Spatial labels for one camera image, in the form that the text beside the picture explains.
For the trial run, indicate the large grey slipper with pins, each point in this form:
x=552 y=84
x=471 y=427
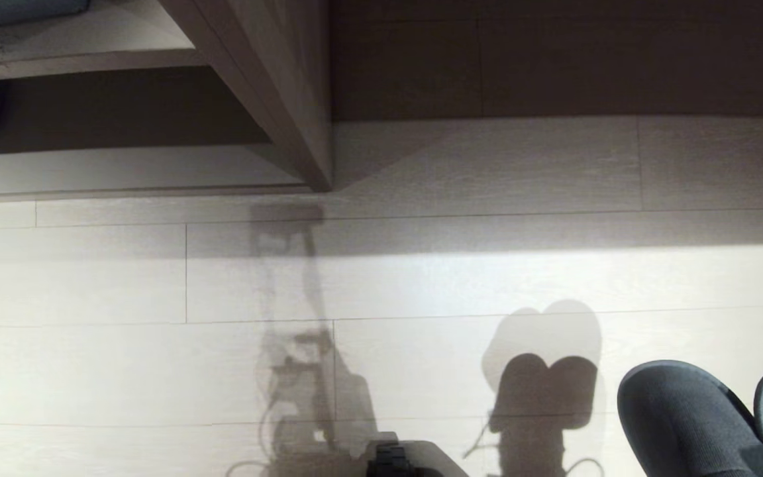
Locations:
x=683 y=424

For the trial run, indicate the wooden shoe shelf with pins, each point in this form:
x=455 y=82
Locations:
x=269 y=79

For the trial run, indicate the blue-grey soft item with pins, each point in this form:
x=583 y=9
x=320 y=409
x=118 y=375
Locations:
x=10 y=10

